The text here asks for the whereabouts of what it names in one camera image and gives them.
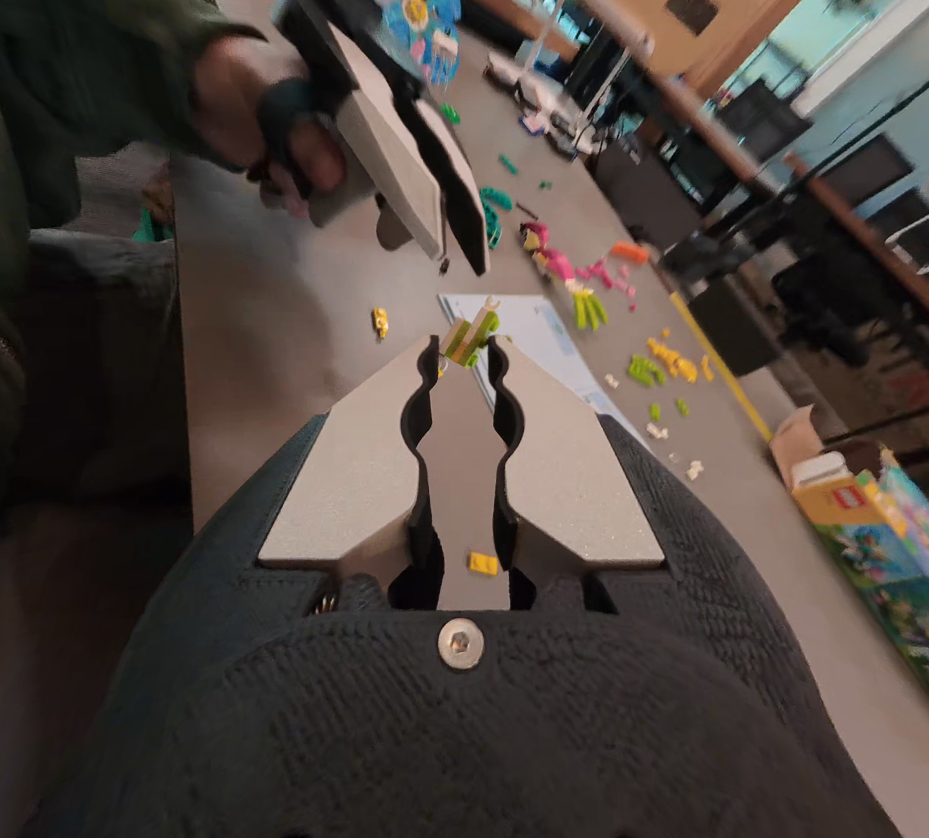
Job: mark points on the colourful lego box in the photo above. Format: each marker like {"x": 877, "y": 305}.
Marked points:
{"x": 878, "y": 548}

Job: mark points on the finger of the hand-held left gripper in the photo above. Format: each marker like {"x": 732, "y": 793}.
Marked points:
{"x": 461, "y": 177}
{"x": 392, "y": 156}

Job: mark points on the person's left hand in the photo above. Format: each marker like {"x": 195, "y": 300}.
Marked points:
{"x": 232, "y": 105}

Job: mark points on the person's grey trousers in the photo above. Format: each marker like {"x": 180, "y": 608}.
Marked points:
{"x": 94, "y": 359}

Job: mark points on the lime green lego plate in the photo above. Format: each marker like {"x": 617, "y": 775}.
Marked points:
{"x": 644, "y": 371}

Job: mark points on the white stand with poles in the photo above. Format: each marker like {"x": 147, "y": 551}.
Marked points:
{"x": 537, "y": 90}

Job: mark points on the blue lego build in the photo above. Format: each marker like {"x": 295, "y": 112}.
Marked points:
{"x": 428, "y": 18}

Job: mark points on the cluster of pink lego pieces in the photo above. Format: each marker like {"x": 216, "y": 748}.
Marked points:
{"x": 606, "y": 275}

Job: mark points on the small yellow lego brick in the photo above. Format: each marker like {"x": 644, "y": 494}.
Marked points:
{"x": 380, "y": 323}
{"x": 483, "y": 564}

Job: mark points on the yellow tape strip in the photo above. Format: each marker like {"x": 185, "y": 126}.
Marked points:
{"x": 718, "y": 366}

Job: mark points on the dark wall vent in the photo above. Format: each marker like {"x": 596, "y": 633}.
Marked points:
{"x": 692, "y": 7}

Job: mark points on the lime leaf lego piece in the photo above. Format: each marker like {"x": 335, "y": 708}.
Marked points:
{"x": 589, "y": 312}

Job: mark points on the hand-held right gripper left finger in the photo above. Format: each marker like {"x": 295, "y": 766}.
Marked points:
{"x": 348, "y": 482}

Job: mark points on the lime green lego assembly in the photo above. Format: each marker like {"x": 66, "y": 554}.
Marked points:
{"x": 472, "y": 337}

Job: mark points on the pink flamingo lego figure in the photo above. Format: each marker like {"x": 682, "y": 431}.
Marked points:
{"x": 553, "y": 261}

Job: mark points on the person's left forearm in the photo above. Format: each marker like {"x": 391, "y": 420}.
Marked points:
{"x": 94, "y": 18}

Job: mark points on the pile of yellow lego pieces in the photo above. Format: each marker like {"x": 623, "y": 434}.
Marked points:
{"x": 675, "y": 359}

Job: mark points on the orange lego piece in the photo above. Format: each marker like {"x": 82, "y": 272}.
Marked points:
{"x": 630, "y": 252}

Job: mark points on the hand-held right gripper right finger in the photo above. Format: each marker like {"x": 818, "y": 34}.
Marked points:
{"x": 573, "y": 489}

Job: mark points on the cluster of teal lego pieces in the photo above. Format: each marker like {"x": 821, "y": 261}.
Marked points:
{"x": 497, "y": 206}

